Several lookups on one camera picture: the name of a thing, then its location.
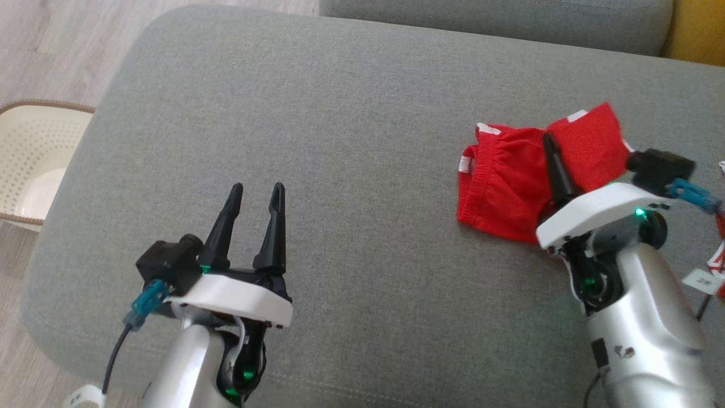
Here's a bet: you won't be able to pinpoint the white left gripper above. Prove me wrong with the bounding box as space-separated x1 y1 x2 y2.
169 182 294 341

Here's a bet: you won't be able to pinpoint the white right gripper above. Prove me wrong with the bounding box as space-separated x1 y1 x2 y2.
535 131 672 253

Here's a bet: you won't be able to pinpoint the red shorts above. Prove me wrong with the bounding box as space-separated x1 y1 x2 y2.
456 102 635 245

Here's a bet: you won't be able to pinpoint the large grey sofa seat cushion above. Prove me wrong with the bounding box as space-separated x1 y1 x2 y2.
20 5 725 408

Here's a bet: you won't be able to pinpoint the small grey sofa cushion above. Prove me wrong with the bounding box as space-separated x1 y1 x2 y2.
319 0 675 57

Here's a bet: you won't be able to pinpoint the red white striped cloth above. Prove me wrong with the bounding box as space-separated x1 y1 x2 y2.
708 210 725 298

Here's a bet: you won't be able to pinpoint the large yellow sofa back cushion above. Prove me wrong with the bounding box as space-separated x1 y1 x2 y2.
662 0 725 66

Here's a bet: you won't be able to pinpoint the cream perforated laundry basket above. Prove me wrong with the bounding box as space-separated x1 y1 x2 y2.
0 99 96 233

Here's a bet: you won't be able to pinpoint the blue left camera connector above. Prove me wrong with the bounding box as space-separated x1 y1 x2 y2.
123 279 169 331

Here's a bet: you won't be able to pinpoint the blue camera connector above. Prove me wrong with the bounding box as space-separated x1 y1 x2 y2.
668 178 723 215
123 279 169 331

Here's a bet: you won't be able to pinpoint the blue right camera connector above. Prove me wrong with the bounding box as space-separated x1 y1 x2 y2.
668 178 723 215

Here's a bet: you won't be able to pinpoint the white right cable label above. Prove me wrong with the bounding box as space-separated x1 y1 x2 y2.
683 269 723 294

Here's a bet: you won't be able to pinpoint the white cable label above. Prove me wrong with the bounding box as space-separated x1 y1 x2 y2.
62 384 105 408
683 269 723 294

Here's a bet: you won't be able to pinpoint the black left camera cable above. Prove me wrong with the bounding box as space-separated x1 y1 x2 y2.
102 326 134 394

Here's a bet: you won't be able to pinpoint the white left cable label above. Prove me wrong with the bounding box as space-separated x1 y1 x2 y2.
62 384 105 408

